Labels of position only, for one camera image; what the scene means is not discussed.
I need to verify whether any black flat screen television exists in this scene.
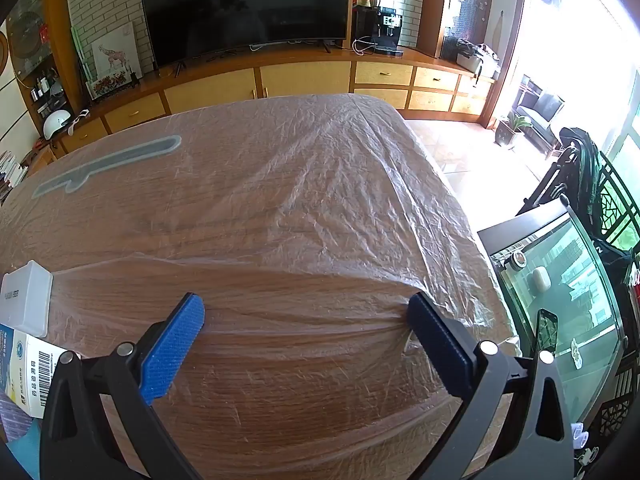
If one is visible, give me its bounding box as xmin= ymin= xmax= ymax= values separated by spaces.
xmin=142 ymin=0 xmax=348 ymax=67

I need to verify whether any black coffee machine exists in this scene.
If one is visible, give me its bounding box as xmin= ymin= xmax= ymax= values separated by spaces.
xmin=371 ymin=6 xmax=402 ymax=56

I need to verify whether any grey armchair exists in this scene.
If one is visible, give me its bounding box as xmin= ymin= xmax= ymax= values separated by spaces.
xmin=514 ymin=75 xmax=565 ymax=156

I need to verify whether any white dome helmet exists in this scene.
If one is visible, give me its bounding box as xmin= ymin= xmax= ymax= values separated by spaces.
xmin=42 ymin=108 xmax=72 ymax=140

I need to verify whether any white plastic box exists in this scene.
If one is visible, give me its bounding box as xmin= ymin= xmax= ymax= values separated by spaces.
xmin=0 ymin=260 xmax=53 ymax=338

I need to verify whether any potted green plant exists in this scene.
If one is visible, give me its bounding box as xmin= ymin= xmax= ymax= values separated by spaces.
xmin=495 ymin=110 xmax=532 ymax=146

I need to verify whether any blue white medicine carton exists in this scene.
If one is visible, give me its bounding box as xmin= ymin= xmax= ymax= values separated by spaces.
xmin=0 ymin=325 xmax=65 ymax=419

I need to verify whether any black smartphone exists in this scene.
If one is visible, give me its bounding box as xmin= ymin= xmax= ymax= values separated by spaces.
xmin=534 ymin=309 xmax=559 ymax=356

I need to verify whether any horse picture on canvas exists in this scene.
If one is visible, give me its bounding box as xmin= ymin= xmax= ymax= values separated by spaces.
xmin=91 ymin=22 xmax=143 ymax=78

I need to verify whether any black folded stroller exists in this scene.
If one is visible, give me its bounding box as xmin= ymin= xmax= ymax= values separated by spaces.
xmin=518 ymin=127 xmax=600 ymax=226

